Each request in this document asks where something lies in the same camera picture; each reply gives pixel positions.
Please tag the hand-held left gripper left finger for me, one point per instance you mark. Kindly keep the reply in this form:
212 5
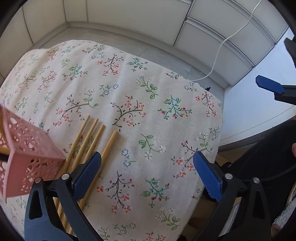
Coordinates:
86 173

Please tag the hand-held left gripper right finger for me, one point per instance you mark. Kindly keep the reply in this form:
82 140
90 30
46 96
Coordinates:
207 175

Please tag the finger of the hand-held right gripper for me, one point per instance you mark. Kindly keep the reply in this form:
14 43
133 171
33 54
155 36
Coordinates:
291 48
268 83

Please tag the wooden chopstick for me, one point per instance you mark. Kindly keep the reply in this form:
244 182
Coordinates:
4 150
86 139
108 146
92 143
78 139
1 125

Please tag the pink perforated utensil holder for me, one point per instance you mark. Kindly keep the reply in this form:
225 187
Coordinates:
27 148

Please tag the white cabinet drawer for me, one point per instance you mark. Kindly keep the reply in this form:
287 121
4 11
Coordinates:
212 18
272 18
138 16
208 46

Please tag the person's dark trousers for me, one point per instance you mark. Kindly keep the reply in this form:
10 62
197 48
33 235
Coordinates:
266 150

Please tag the floral tablecloth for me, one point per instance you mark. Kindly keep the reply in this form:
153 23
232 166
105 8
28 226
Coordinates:
138 92

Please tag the narrow white cabinet door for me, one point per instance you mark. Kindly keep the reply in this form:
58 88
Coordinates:
76 10

